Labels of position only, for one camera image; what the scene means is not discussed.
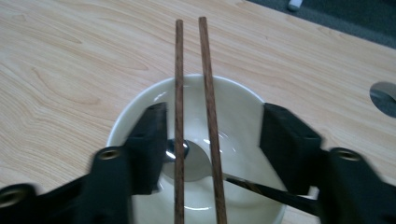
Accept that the white ceramic bowl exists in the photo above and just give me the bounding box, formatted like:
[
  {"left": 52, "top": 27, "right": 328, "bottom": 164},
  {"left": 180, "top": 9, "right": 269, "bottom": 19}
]
[{"left": 106, "top": 73, "right": 288, "bottom": 224}]

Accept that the metal spoon black handle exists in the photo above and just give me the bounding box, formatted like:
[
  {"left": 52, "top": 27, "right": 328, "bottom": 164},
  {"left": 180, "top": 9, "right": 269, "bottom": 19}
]
[{"left": 162, "top": 138, "right": 320, "bottom": 217}]

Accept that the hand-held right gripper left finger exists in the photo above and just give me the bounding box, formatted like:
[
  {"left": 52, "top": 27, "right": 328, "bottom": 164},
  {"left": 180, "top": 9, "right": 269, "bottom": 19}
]
[{"left": 123, "top": 102, "right": 169, "bottom": 196}]

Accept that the white metal stand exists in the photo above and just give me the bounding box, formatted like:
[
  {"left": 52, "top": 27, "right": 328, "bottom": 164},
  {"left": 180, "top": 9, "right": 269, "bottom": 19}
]
[{"left": 286, "top": 0, "right": 304, "bottom": 12}]

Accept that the brown wooden chopstick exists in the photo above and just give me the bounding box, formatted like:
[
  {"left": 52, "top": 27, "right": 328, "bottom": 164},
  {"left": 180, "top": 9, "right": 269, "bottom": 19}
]
[
  {"left": 198, "top": 16, "right": 229, "bottom": 224},
  {"left": 173, "top": 19, "right": 186, "bottom": 224}
]

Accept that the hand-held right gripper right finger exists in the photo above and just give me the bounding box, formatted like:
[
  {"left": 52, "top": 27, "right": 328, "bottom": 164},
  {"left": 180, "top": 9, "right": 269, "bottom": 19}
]
[{"left": 259, "top": 102, "right": 325, "bottom": 196}]

